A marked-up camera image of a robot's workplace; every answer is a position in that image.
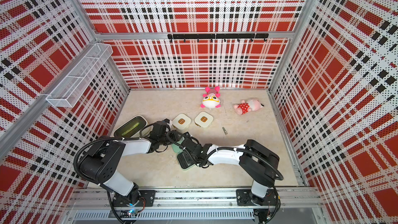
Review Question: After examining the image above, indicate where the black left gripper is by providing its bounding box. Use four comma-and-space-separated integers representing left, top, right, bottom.
159, 130, 183, 145

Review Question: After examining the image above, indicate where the green nail kit case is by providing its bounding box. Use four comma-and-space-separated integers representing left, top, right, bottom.
172, 144, 195, 170

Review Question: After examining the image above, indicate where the cream nail kit case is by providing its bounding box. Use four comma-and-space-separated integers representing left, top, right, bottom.
172, 114, 191, 133
194, 112, 214, 128

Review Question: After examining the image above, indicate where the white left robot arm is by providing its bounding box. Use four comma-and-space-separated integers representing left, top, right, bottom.
73, 119, 172, 206

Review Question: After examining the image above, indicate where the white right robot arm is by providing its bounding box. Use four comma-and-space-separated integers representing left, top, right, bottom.
177, 138, 284, 206

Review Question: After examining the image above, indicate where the green oval tray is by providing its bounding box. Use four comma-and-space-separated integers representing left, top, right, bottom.
114, 116, 148, 138

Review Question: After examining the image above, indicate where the pink owl plush toy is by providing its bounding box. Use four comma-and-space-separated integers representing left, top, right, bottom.
201, 86, 221, 109

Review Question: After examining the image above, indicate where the pink strawberry plush toy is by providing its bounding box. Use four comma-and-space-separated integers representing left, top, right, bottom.
233, 99, 264, 115

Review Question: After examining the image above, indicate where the clear wall shelf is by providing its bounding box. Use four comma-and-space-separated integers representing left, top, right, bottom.
46, 43, 113, 108

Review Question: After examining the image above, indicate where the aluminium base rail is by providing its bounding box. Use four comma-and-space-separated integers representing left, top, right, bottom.
68, 187, 331, 224

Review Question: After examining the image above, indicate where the black hook rail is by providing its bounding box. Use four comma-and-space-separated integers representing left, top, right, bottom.
167, 33, 269, 41

